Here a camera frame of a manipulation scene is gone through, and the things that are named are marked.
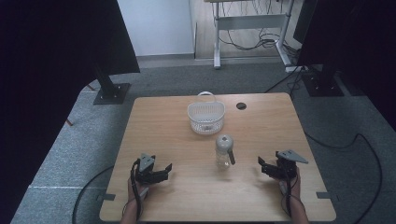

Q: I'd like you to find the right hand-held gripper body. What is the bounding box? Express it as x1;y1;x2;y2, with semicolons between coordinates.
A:
275;149;309;180

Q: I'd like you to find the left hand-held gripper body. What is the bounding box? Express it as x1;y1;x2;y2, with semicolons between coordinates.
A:
133;152;161;185

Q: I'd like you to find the clear bottle with grey lid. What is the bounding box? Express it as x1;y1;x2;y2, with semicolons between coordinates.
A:
215;133;236;171

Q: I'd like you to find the white plastic basket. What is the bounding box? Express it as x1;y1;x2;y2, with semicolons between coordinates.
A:
187;91;226;135

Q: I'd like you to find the person's left hand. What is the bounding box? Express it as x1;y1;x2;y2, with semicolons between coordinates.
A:
127;176;151;203

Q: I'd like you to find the person's right hand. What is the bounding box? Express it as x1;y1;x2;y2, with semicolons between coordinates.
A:
277;167;302;201

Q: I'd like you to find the black metal stand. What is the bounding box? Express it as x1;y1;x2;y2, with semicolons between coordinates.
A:
92;62;132;106
301;63;346;98

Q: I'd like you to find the white power strip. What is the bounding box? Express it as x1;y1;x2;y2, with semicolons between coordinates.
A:
285;64;309;74

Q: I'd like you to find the black curtain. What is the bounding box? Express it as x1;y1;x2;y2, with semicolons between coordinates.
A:
297;0;396;132
0;0;141;216

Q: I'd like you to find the black monitor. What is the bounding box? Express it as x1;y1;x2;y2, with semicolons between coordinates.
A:
292;0;319;45

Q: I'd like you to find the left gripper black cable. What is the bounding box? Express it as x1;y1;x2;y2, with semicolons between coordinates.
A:
121;158;145;222

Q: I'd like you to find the grey table bracket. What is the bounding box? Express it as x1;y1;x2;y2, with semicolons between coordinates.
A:
95;192;117;202
316;191;340;200

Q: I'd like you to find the long black floor cable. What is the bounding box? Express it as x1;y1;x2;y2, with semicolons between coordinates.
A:
304;132;384;224

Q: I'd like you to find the bundle of black cables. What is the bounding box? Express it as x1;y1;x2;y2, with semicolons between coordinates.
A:
211;0;302;52

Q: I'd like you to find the white metal desk frame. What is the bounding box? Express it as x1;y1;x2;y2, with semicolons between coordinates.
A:
204;0;295;70

